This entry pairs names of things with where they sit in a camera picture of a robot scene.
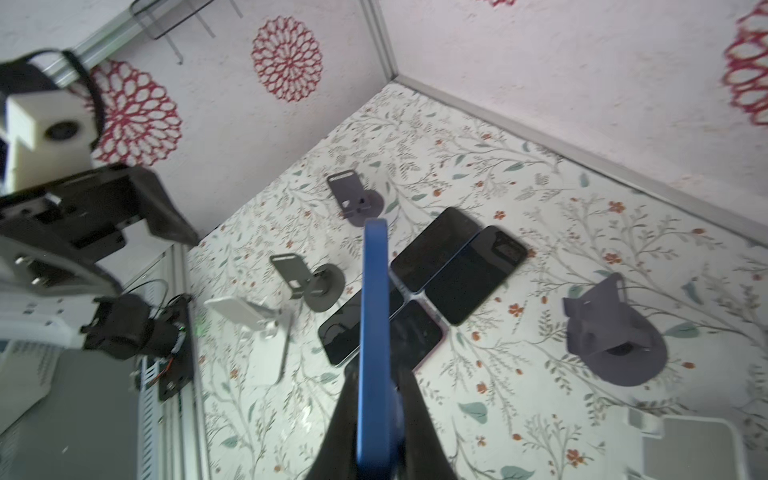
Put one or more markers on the white phone stand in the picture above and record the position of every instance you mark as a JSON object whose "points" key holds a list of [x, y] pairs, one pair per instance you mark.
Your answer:
{"points": [[264, 331]]}

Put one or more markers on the phone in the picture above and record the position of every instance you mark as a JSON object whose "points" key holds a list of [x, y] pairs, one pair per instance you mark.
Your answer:
{"points": [[377, 431], [340, 334], [414, 334], [430, 251], [474, 273]]}

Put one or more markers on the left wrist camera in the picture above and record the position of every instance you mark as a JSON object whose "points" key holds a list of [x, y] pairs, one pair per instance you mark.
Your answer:
{"points": [[49, 136]]}

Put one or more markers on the dark grey round stand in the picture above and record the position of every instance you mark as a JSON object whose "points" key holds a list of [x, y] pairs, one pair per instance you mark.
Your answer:
{"points": [[320, 289]]}

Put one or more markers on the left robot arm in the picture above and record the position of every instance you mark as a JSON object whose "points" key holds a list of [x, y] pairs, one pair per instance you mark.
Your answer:
{"points": [[118, 324]]}

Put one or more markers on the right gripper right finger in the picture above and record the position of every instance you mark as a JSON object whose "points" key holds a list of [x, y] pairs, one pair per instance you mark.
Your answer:
{"points": [[422, 455]]}

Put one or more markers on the black wire wall rack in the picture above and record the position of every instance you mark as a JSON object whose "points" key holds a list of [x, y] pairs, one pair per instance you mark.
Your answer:
{"points": [[159, 19]]}

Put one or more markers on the purple round phone stand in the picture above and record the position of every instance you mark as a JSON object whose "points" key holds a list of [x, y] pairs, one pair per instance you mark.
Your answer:
{"points": [[357, 203]]}

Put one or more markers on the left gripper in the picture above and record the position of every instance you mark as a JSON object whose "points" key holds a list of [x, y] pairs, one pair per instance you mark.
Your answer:
{"points": [[53, 235]]}

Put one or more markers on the rear grey round stand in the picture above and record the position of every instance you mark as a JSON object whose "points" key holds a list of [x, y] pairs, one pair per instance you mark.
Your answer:
{"points": [[616, 342]]}

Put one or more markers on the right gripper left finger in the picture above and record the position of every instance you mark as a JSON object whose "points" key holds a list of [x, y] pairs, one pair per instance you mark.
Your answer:
{"points": [[336, 459]]}

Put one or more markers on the rear right phone stand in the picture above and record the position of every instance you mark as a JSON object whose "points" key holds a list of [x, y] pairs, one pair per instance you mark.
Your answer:
{"points": [[679, 447]]}

